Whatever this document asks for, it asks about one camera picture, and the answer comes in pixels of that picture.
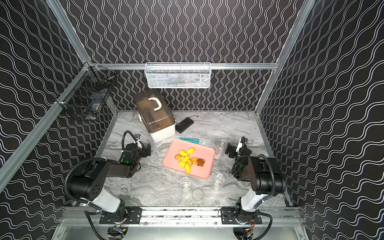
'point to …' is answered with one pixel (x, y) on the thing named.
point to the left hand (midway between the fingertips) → (140, 141)
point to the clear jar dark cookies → (185, 186)
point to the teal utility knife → (192, 140)
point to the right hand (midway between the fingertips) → (237, 144)
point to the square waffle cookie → (181, 163)
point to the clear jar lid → (197, 194)
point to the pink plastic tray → (172, 147)
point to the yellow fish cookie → (187, 168)
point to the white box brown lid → (155, 114)
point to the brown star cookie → (200, 162)
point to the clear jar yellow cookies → (218, 180)
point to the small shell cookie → (177, 156)
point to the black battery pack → (184, 125)
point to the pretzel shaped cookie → (194, 160)
